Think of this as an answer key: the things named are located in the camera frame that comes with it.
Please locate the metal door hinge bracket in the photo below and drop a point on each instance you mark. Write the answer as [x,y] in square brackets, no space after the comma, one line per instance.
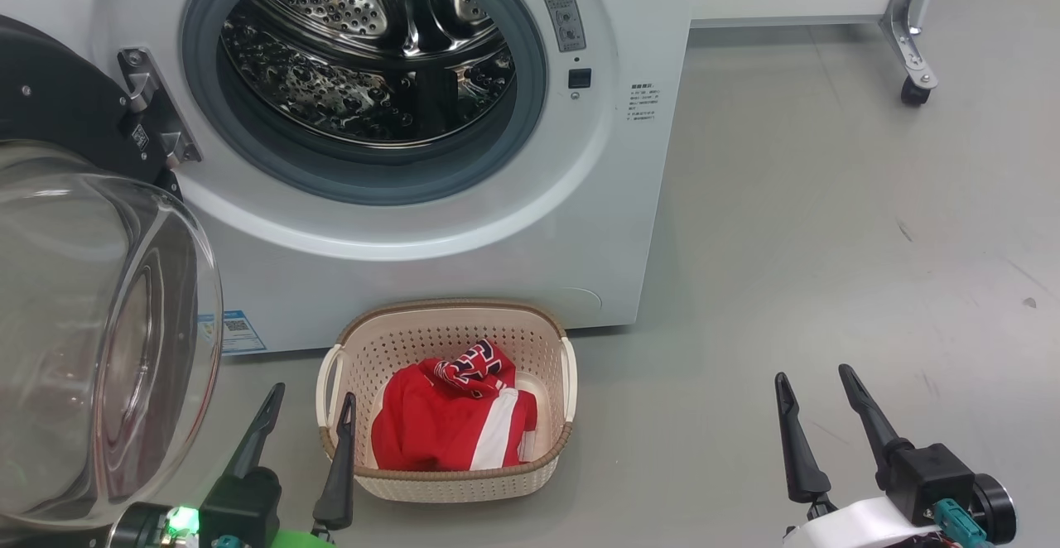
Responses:
[157,117]

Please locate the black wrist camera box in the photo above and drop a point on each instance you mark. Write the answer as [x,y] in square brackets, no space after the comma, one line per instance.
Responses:
[932,482]
[240,507]

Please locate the black door latch slot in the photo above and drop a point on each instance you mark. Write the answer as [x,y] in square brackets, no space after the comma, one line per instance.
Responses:
[580,79]

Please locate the grey warning label sticker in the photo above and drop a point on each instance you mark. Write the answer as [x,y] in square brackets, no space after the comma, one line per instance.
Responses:
[563,14]

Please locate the dark round glass washer door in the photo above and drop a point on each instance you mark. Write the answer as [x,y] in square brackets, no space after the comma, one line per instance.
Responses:
[83,324]

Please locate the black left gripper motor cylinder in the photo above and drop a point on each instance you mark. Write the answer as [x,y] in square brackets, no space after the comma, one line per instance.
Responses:
[137,527]

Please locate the blue energy label sticker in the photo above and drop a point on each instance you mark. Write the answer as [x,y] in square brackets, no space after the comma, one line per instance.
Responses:
[236,333]

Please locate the grey partition leg with castor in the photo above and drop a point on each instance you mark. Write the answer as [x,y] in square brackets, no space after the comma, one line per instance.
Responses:
[909,35]

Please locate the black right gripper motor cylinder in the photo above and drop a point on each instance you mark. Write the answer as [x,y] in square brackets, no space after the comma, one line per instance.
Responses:
[996,507]

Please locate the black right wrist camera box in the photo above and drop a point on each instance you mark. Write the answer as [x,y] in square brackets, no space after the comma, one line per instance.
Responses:
[932,482]

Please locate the white washing machine body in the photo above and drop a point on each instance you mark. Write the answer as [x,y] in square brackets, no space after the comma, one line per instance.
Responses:
[538,200]

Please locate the grey rubber door gasket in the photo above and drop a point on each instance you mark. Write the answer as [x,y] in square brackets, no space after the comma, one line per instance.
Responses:
[373,175]

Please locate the red and white garment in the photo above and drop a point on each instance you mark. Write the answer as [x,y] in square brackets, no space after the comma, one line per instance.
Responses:
[431,432]

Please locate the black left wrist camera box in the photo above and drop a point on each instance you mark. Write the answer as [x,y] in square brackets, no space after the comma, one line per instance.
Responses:
[240,507]

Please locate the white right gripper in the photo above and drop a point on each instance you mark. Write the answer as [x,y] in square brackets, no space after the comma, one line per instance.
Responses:
[861,527]

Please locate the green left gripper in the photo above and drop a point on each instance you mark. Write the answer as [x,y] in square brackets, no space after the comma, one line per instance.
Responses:
[298,540]

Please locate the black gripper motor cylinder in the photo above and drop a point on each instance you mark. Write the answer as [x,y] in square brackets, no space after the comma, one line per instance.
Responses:
[137,527]
[996,507]

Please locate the beige perforated laundry basket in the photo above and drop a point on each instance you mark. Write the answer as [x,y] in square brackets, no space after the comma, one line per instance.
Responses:
[447,486]

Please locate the grey printed text label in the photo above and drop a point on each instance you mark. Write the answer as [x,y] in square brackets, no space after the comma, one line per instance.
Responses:
[643,101]

